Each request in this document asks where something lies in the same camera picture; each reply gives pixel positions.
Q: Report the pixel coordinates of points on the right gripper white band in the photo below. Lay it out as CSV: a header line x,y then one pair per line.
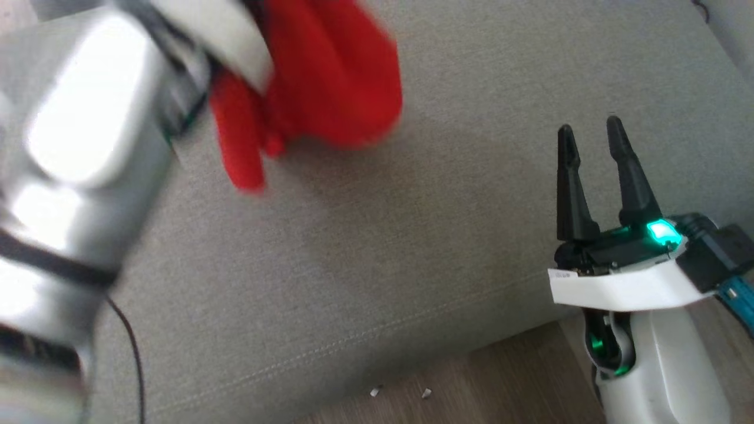
x,y
624,288

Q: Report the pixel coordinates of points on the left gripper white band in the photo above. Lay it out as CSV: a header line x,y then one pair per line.
x,y
224,35

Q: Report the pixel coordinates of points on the red white numbered jersey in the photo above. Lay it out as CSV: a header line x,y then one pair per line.
x,y
336,76

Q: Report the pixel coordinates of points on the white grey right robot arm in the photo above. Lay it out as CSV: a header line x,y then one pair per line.
x,y
677,365

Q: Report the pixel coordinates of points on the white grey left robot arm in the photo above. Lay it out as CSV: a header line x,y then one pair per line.
x,y
88,118

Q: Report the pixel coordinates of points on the grey sofa seat cushion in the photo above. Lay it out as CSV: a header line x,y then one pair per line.
x,y
412,247

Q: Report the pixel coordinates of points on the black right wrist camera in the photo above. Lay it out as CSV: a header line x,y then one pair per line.
x,y
718,253

